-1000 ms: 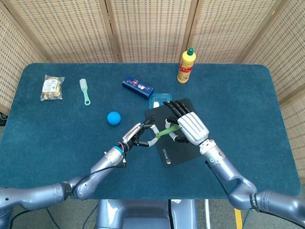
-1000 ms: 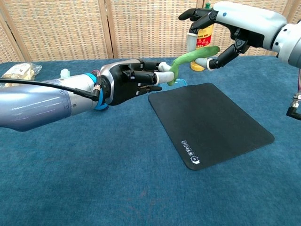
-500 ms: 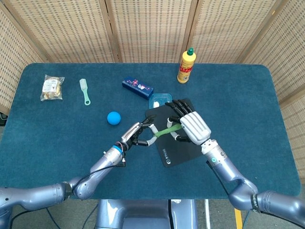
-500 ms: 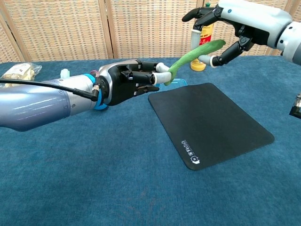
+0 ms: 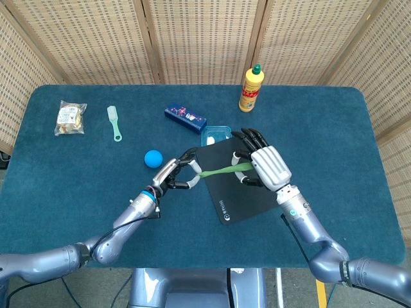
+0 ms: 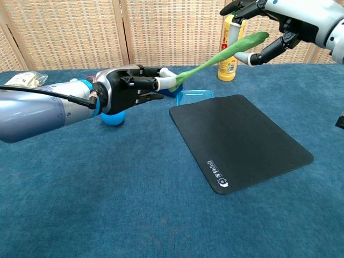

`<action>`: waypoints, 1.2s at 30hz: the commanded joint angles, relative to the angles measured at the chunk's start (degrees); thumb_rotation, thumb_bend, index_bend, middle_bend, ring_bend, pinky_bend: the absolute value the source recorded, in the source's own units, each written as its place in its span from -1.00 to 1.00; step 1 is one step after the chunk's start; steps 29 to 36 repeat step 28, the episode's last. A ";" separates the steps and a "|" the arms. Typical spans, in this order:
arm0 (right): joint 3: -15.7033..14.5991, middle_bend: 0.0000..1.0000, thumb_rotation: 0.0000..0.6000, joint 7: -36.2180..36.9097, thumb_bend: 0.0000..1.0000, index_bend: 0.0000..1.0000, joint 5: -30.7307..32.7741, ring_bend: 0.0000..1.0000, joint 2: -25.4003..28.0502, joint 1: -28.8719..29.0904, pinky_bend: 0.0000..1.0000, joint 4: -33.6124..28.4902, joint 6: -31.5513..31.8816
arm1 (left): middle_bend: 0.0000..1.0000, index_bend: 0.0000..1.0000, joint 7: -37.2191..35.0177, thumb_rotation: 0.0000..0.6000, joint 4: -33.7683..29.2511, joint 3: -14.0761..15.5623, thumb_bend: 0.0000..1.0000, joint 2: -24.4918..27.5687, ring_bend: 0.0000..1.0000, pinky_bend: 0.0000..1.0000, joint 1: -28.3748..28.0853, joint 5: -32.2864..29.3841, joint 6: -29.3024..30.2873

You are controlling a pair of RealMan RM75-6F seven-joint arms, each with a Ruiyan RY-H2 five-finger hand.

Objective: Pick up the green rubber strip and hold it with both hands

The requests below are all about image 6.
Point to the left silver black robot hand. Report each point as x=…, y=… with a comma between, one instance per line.
x=121, y=91

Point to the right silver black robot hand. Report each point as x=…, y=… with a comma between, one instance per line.
x=303, y=16

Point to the green pea pod toy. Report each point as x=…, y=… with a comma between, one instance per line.
x=223, y=55

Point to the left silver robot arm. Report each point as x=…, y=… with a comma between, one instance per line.
x=32, y=115

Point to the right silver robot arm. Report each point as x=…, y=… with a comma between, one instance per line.
x=338, y=43

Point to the blue ball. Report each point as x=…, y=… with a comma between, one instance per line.
x=114, y=119

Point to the dark blue printed box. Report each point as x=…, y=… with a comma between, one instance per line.
x=174, y=92

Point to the clear blue plastic container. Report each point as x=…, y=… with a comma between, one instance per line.
x=193, y=96

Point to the woven bamboo folding screen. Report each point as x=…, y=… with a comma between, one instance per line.
x=67, y=32

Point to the yellow bottle green cap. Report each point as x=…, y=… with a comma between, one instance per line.
x=228, y=68

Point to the clear bag of snacks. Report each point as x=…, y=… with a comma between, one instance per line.
x=24, y=79

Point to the blue carpet table cover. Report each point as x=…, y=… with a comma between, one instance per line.
x=107, y=188

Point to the black mouse pad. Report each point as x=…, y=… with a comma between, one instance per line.
x=239, y=142

